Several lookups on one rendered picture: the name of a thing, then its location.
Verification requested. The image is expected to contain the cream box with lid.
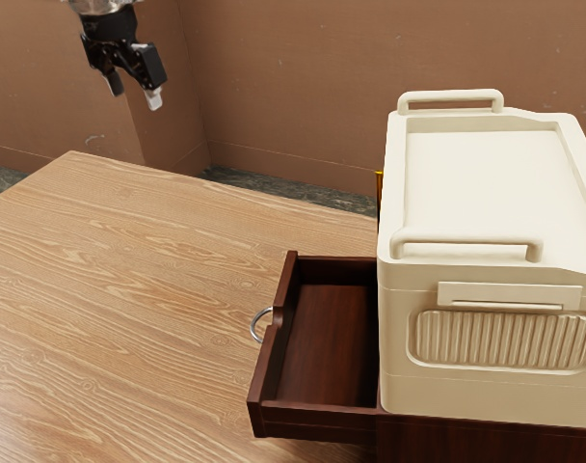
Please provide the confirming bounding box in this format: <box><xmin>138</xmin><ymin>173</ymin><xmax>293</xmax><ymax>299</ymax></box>
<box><xmin>375</xmin><ymin>88</ymin><xmax>586</xmax><ymax>428</ymax></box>

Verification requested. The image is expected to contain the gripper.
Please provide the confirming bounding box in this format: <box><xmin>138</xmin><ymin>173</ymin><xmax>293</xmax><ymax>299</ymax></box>
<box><xmin>78</xmin><ymin>8</ymin><xmax>170</xmax><ymax>113</ymax></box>

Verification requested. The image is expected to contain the dark wooden cabinet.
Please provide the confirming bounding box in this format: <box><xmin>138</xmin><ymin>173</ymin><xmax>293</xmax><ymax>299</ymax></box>
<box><xmin>373</xmin><ymin>385</ymin><xmax>586</xmax><ymax>463</ymax></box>

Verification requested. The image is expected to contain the open dark wooden drawer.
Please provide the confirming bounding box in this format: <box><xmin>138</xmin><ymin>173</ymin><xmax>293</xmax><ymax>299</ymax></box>
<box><xmin>246</xmin><ymin>249</ymin><xmax>382</xmax><ymax>444</ymax></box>

